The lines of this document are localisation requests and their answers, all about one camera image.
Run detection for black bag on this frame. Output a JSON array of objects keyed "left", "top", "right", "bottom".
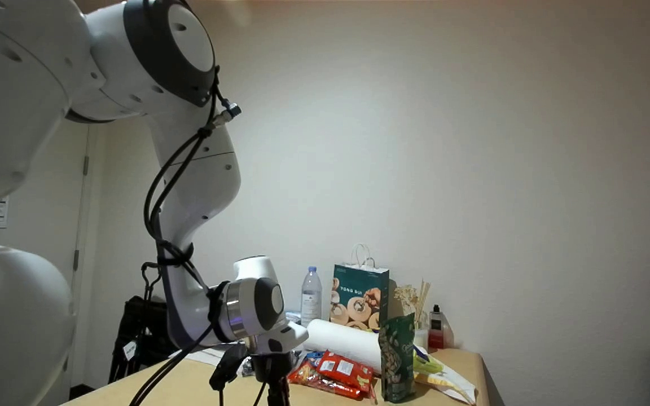
[{"left": 107, "top": 293, "right": 183, "bottom": 383}]

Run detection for red snack packets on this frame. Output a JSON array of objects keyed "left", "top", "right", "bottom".
[{"left": 287, "top": 349, "right": 381, "bottom": 401}]

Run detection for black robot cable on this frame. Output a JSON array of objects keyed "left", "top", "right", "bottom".
[{"left": 128, "top": 66, "right": 243, "bottom": 406}]

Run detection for green donut print paper bag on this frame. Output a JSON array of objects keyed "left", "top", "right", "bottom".
[{"left": 330, "top": 261, "right": 393, "bottom": 335}]

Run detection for white paper towel roll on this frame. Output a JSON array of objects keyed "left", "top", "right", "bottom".
[{"left": 299, "top": 318, "right": 384, "bottom": 374}]

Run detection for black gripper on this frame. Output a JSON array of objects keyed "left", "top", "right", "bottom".
[{"left": 251, "top": 349, "right": 297, "bottom": 406}]

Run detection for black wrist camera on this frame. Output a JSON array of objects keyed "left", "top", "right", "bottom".
[{"left": 207, "top": 341, "right": 251, "bottom": 392}]

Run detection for clear water bottle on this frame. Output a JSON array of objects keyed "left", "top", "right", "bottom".
[{"left": 297, "top": 264, "right": 324, "bottom": 327}]

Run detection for wooden sticks in cup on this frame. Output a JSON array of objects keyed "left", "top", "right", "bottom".
[{"left": 394, "top": 279, "right": 434, "bottom": 349}]

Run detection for tall green snack pack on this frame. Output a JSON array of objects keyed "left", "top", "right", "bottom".
[{"left": 376, "top": 279, "right": 418, "bottom": 405}]

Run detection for clear plastic wrapper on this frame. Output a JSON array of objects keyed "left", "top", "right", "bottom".
[{"left": 412, "top": 343, "right": 483, "bottom": 406}]

